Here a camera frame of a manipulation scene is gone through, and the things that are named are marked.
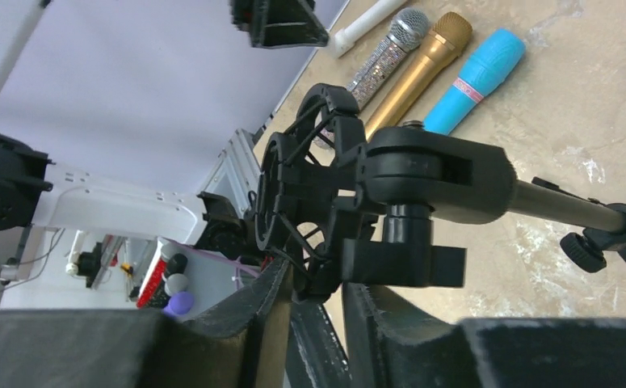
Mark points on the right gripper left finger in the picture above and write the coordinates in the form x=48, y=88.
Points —
x=240, y=342

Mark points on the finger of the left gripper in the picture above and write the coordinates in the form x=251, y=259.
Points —
x=278, y=24

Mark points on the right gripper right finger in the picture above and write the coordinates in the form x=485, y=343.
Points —
x=393, y=343

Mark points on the glitter silver-head microphone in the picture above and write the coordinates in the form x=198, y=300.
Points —
x=407, y=29

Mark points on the black shock-mount tripod stand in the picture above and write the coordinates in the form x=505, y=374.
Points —
x=347, y=210

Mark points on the gold microphone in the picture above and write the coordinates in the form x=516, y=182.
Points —
x=445, y=41

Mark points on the blue microphone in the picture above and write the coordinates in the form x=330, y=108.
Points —
x=482, y=73

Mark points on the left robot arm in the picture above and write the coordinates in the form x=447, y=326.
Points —
x=127, y=103

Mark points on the purple spare microphone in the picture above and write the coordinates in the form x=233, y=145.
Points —
x=179, y=305

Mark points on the black spare microphone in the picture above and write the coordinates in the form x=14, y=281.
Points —
x=167, y=283

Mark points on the aluminium frame rail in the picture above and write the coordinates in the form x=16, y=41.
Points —
x=236, y=172

